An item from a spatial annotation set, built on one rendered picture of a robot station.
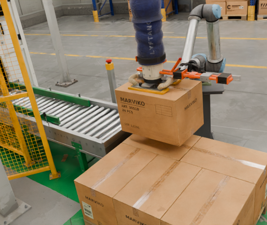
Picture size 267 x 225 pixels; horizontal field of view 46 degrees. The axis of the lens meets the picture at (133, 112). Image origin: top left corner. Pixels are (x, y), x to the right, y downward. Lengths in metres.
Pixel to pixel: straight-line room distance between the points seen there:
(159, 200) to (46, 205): 1.39
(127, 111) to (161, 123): 0.34
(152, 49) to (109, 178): 1.03
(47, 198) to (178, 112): 1.66
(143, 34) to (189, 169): 1.07
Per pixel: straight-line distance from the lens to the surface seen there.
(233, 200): 2.24
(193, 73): 2.37
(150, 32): 2.39
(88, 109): 3.67
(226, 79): 2.25
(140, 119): 2.60
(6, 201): 3.25
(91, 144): 2.95
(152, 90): 2.47
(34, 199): 3.40
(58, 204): 3.24
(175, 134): 2.45
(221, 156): 2.62
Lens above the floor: 2.06
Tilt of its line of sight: 27 degrees down
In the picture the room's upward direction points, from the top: 8 degrees counter-clockwise
